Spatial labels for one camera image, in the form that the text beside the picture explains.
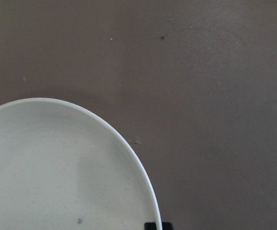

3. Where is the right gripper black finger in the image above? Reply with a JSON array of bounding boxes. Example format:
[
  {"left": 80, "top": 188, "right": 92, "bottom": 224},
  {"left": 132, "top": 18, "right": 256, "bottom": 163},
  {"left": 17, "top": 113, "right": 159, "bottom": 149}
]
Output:
[{"left": 144, "top": 222, "right": 173, "bottom": 230}]

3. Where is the white round plate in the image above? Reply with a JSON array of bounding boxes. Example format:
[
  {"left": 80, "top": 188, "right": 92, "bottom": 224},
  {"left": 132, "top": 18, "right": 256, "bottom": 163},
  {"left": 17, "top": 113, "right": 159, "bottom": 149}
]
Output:
[{"left": 0, "top": 98, "right": 162, "bottom": 230}]

